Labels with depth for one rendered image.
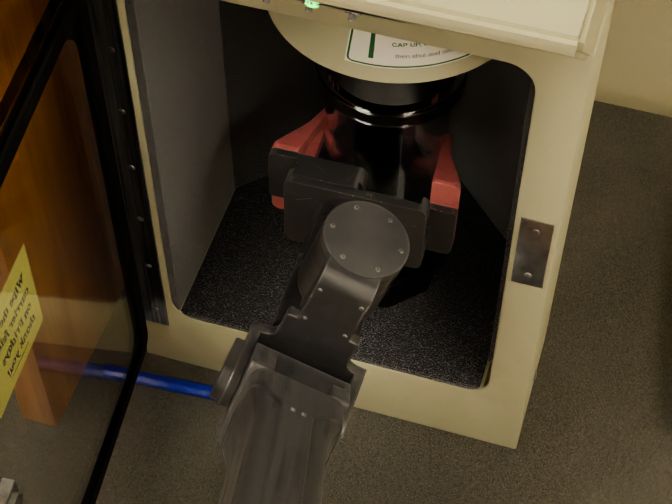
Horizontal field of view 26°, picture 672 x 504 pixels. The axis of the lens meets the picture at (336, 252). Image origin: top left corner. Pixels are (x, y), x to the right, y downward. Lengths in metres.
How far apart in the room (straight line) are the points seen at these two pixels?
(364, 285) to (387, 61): 0.14
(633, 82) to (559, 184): 0.54
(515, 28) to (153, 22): 0.35
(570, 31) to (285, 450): 0.27
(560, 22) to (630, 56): 0.76
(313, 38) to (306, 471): 0.29
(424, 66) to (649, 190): 0.50
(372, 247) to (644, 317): 0.44
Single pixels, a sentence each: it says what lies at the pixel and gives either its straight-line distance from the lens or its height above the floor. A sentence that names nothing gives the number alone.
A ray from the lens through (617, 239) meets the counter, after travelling 1.33.
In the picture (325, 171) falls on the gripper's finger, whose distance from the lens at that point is 1.01.
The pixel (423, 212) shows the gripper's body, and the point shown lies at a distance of 1.00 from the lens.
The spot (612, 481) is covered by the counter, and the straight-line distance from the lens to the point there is 1.20.
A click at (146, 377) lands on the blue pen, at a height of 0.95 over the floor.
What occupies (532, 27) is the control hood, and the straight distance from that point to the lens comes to 0.68.
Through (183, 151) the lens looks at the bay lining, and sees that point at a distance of 1.09.
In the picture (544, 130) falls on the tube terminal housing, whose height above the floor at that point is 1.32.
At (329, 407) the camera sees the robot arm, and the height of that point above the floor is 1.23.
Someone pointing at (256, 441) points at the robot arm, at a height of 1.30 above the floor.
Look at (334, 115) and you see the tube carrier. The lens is 1.04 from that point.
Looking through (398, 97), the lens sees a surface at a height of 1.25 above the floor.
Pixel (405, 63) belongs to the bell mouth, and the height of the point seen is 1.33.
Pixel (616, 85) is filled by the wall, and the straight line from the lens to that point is 1.47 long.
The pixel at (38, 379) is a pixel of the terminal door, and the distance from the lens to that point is 0.94.
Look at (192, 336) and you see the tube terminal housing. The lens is 1.20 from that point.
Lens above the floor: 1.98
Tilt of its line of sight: 53 degrees down
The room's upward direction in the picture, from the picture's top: straight up
